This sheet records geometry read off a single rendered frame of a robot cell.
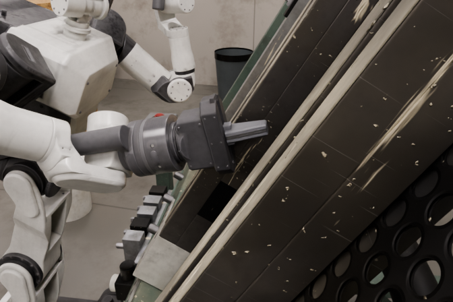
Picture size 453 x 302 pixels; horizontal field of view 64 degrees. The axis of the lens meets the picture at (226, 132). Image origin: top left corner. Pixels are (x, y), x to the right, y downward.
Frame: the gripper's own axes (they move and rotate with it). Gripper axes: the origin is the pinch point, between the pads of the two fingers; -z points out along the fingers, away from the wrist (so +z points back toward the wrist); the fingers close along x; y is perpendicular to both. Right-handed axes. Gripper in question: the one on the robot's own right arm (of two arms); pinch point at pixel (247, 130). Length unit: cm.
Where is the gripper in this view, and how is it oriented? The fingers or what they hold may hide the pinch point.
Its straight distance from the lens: 53.7
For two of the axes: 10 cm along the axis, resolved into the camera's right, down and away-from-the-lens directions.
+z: -9.6, 1.6, 2.1
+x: -2.3, -9.0, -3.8
